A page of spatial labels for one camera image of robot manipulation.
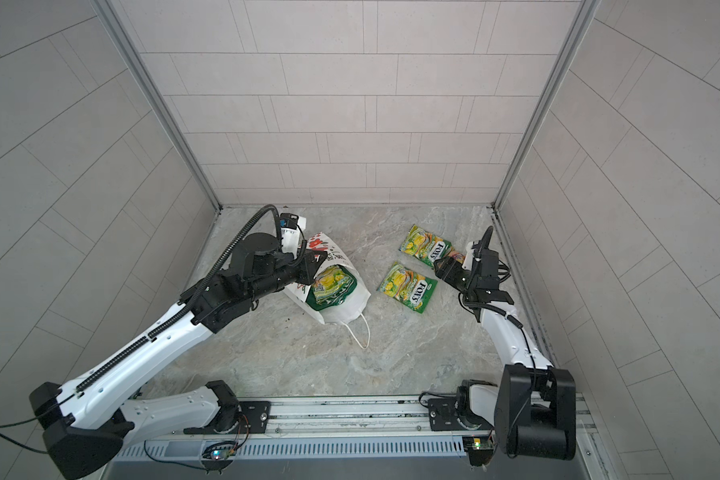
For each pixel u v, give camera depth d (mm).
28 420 364
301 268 575
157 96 854
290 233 579
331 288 902
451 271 748
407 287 916
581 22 723
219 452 643
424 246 1018
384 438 693
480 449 680
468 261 754
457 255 995
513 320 516
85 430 373
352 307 866
